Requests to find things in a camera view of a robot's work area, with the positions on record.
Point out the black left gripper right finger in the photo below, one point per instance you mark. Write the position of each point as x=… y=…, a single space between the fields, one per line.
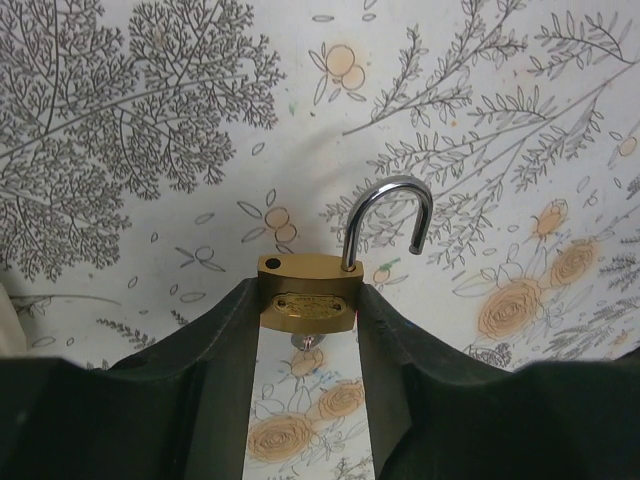
x=437 y=413

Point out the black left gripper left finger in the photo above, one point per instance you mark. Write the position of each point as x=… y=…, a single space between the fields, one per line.
x=178 y=409

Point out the brass padlock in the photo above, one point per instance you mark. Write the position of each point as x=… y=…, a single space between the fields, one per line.
x=314 y=294

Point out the floral table mat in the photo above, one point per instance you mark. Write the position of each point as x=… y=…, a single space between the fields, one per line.
x=153 y=151

